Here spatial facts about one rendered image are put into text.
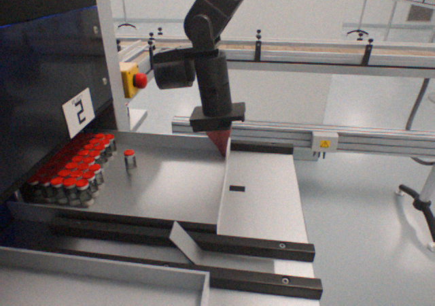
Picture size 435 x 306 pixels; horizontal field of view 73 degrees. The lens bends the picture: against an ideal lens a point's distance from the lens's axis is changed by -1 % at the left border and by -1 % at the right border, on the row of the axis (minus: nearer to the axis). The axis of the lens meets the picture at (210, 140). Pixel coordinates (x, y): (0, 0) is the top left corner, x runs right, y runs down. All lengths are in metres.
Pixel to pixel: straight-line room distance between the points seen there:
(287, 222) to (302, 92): 1.64
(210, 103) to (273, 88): 1.56
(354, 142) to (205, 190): 1.18
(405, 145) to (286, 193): 1.22
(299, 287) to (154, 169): 0.35
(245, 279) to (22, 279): 0.29
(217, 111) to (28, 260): 0.36
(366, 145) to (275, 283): 1.32
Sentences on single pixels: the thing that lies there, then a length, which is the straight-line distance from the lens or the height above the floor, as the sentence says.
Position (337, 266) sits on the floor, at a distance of 1.67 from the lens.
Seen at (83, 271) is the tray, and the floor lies 0.89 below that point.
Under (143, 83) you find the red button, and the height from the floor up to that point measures 0.99.
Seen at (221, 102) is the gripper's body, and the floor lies 1.03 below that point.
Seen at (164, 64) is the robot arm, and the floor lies 1.09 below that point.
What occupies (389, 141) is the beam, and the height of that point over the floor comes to 0.51.
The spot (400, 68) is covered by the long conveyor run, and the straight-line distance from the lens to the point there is 1.52.
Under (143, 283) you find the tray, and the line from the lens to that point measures 0.44.
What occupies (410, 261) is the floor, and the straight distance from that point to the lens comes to 1.85.
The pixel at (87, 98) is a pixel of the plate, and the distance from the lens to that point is 0.59.
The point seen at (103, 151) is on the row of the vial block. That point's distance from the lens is 0.63.
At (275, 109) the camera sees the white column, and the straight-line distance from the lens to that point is 2.13.
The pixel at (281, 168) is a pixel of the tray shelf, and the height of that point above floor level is 0.88.
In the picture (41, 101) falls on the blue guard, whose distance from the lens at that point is 0.49.
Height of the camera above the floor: 1.24
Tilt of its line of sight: 30 degrees down
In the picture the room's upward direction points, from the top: straight up
